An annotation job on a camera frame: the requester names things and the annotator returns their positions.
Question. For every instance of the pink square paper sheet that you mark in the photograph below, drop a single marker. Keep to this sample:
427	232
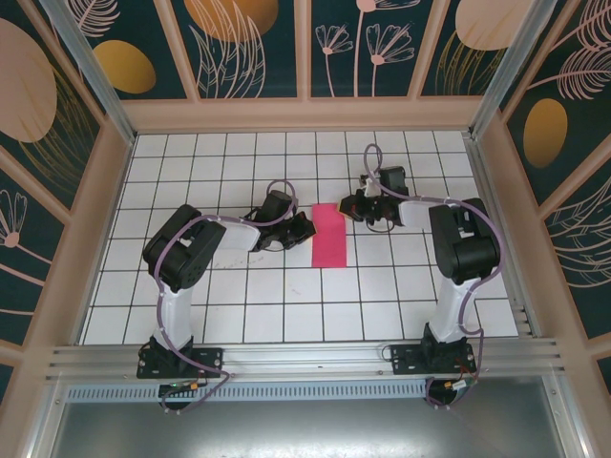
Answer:
329	238

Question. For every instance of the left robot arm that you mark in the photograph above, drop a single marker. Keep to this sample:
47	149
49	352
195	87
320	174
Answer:
183	248

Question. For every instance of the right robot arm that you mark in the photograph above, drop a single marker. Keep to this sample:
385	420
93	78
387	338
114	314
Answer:
465	248

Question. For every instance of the grey metal sheet panel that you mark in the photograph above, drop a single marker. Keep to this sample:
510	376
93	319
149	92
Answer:
305	429

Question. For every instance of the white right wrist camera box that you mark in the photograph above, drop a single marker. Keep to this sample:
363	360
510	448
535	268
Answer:
368	186

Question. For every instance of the aluminium table side rail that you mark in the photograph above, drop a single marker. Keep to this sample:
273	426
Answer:
496	229

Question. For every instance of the long aluminium base rail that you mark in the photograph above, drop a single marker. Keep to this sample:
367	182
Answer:
305	355

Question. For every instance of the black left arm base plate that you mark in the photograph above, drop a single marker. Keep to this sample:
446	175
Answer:
210	358

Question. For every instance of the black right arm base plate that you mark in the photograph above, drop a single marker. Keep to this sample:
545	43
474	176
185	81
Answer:
406	358

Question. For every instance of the aluminium frame post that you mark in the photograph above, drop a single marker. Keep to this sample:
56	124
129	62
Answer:
95	71
515	62

